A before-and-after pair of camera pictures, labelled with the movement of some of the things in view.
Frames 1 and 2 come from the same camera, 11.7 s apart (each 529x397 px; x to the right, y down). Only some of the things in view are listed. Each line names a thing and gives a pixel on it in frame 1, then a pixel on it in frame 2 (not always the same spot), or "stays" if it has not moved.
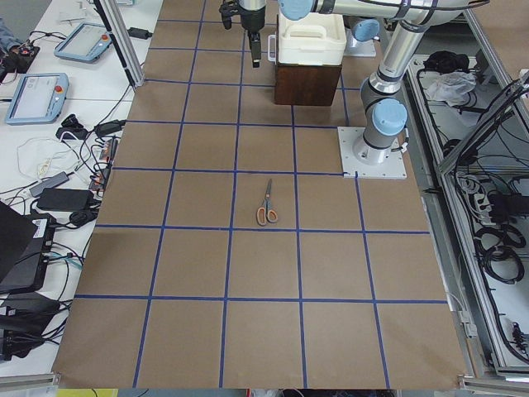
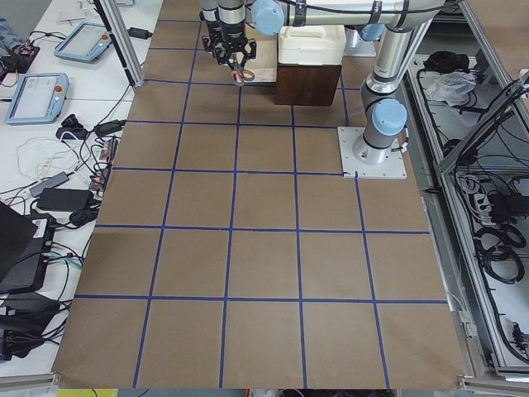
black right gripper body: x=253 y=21 -> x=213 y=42
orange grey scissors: x=264 y=212 -> x=240 y=75
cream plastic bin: x=317 y=38 stays
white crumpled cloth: x=451 y=87 stays
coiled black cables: x=497 y=250 stays
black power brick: x=65 y=198 stays
